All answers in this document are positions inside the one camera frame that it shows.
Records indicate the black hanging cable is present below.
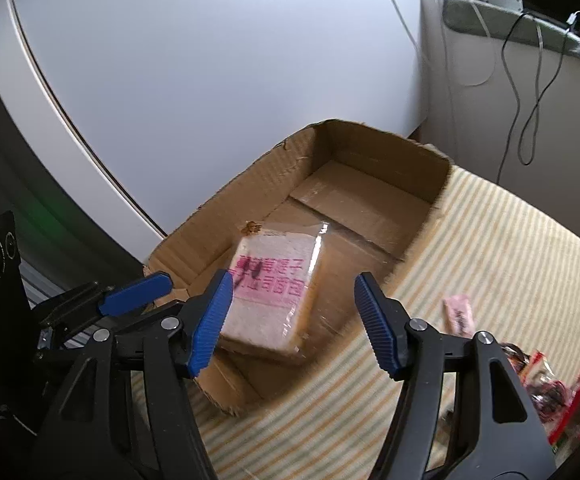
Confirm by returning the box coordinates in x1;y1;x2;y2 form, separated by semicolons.
494;8;576;187

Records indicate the small pink candy packet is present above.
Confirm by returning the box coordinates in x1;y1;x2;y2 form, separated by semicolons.
442;294;476;338

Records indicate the white cabinet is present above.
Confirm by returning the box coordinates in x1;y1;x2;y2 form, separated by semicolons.
0;0;427;260

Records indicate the pink packaged bread loaf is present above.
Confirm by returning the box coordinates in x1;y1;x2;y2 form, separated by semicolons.
220;222;329;362

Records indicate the striped yellow tablecloth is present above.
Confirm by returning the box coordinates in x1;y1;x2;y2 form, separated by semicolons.
189;162;580;479

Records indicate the brown cardboard box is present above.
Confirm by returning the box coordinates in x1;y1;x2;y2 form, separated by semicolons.
144;119;452;415

